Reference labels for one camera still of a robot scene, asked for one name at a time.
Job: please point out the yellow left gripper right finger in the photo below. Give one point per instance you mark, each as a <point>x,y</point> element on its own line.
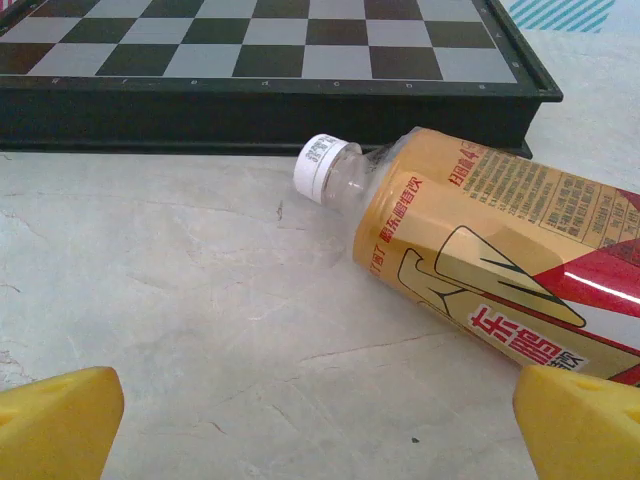
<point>585,435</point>

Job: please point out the black and silver chessboard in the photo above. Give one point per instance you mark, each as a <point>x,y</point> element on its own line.
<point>280,65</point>

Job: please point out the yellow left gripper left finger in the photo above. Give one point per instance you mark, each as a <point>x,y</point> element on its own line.
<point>55,430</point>

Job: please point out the gold and red drink bottle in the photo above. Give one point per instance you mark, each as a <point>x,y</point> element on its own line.
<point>480,240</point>

